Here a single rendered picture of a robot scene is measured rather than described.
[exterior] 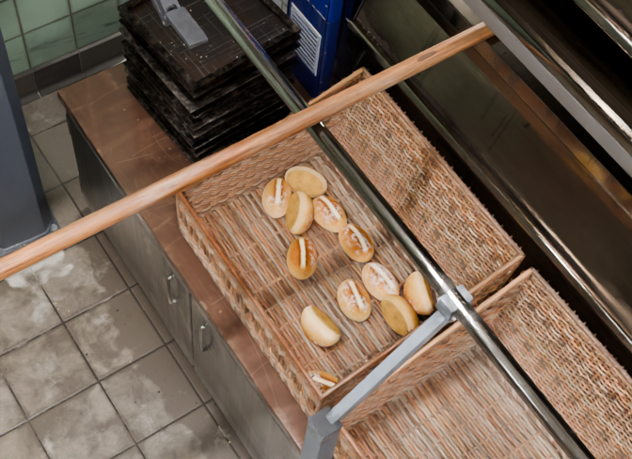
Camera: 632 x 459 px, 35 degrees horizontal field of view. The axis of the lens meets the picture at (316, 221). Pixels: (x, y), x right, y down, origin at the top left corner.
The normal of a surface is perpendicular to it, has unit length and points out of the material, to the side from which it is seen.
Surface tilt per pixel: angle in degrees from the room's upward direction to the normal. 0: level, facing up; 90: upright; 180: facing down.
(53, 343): 0
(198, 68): 0
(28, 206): 90
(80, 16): 90
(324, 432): 0
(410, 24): 70
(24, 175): 90
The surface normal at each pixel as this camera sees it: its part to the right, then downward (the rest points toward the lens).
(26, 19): 0.56, 0.73
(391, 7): -0.74, 0.24
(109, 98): 0.08, -0.52
